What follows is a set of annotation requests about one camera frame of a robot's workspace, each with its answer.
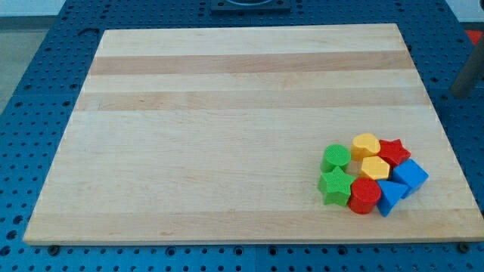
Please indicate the red cylinder block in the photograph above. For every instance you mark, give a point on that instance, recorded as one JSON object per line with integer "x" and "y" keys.
{"x": 365, "y": 194}

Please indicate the light wooden board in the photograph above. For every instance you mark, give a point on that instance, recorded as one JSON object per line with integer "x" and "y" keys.
{"x": 216, "y": 135}

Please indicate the green cylinder block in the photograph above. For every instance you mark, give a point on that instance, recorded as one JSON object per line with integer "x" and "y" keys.
{"x": 335, "y": 155}

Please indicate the green star block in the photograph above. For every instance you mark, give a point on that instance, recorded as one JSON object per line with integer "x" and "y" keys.
{"x": 335, "y": 187}

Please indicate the yellow heart block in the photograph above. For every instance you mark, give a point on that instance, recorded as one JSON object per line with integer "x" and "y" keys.
{"x": 364, "y": 145}

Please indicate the yellow hexagon block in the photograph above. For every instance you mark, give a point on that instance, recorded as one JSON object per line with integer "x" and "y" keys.
{"x": 375, "y": 168}

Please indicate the red star block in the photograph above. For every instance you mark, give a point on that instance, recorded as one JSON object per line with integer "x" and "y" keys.
{"x": 393, "y": 152}

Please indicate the blue triangle block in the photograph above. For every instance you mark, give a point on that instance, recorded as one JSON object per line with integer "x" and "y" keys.
{"x": 391, "y": 193}

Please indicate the blue cube block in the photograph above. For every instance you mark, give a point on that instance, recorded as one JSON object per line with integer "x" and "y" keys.
{"x": 410, "y": 174}

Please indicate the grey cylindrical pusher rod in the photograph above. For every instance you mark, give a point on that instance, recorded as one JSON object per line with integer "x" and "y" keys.
{"x": 470, "y": 73}

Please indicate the red object at edge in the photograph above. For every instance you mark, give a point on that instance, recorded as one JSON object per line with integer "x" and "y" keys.
{"x": 474, "y": 35}

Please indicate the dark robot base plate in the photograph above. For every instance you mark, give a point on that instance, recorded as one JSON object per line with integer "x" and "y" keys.
{"x": 225, "y": 6}

